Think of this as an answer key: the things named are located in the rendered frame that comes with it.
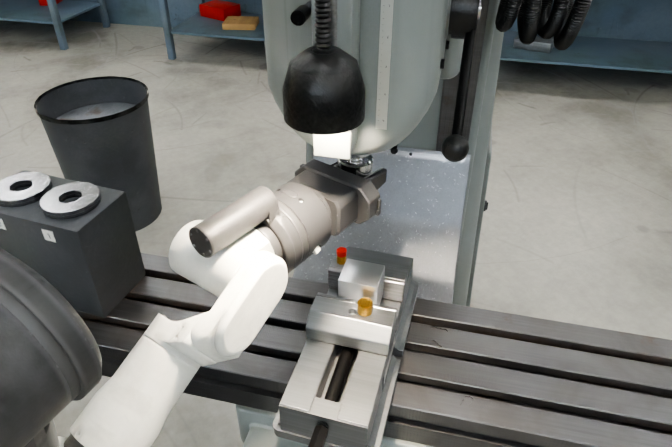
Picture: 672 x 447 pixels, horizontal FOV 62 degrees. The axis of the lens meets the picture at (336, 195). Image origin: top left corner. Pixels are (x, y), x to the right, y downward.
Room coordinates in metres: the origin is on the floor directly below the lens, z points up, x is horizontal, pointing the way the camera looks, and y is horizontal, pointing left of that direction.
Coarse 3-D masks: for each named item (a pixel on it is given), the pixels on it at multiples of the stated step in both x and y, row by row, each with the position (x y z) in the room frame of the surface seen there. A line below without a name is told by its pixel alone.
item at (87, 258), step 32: (0, 192) 0.76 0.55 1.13; (32, 192) 0.76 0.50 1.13; (64, 192) 0.76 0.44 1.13; (96, 192) 0.76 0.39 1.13; (0, 224) 0.72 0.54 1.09; (32, 224) 0.70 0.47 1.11; (64, 224) 0.69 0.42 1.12; (96, 224) 0.71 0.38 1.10; (128, 224) 0.77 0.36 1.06; (32, 256) 0.71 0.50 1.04; (64, 256) 0.69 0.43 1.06; (96, 256) 0.69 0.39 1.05; (128, 256) 0.75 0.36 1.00; (64, 288) 0.69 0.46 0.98; (96, 288) 0.67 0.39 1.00; (128, 288) 0.74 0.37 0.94
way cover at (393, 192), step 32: (320, 160) 1.00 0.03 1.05; (384, 160) 0.98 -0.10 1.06; (416, 160) 0.97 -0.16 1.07; (448, 160) 0.96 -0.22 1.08; (384, 192) 0.95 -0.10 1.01; (416, 192) 0.94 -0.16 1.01; (448, 192) 0.93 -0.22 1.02; (352, 224) 0.92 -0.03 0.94; (384, 224) 0.92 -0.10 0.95; (416, 224) 0.91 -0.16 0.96; (448, 224) 0.90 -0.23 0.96; (320, 256) 0.89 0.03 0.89; (448, 256) 0.85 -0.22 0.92; (448, 288) 0.80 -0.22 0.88
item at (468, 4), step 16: (464, 0) 0.63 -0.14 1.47; (480, 0) 0.65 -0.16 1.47; (464, 16) 0.62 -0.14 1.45; (448, 32) 0.64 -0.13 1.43; (464, 32) 0.63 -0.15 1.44; (464, 48) 0.61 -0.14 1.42; (464, 64) 0.60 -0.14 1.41; (464, 80) 0.58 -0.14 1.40; (464, 96) 0.57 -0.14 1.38; (464, 112) 0.56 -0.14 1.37; (448, 144) 0.52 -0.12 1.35; (464, 144) 0.52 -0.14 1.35
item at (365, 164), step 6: (372, 156) 0.64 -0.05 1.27; (342, 162) 0.62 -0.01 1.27; (348, 162) 0.62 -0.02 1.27; (354, 162) 0.62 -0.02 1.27; (360, 162) 0.62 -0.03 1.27; (366, 162) 0.62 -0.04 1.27; (372, 162) 0.63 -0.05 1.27; (342, 168) 0.62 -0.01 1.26; (348, 168) 0.61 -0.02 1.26; (354, 168) 0.61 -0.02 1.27; (360, 168) 0.61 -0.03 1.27; (366, 168) 0.62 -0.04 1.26
